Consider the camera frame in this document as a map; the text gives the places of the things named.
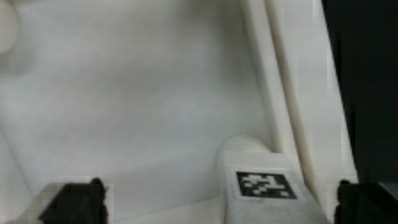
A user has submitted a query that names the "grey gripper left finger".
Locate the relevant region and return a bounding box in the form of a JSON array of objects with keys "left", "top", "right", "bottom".
[{"left": 27, "top": 178, "right": 109, "bottom": 224}]

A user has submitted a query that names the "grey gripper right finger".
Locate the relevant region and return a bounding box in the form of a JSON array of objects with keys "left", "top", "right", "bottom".
[{"left": 335, "top": 180, "right": 398, "bottom": 224}]

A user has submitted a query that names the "white square table top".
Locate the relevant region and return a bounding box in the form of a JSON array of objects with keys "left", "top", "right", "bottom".
[{"left": 0, "top": 0, "right": 310, "bottom": 224}]

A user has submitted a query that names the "white U-shaped fence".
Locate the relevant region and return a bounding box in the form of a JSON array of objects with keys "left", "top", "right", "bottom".
[{"left": 265, "top": 0, "right": 360, "bottom": 217}]

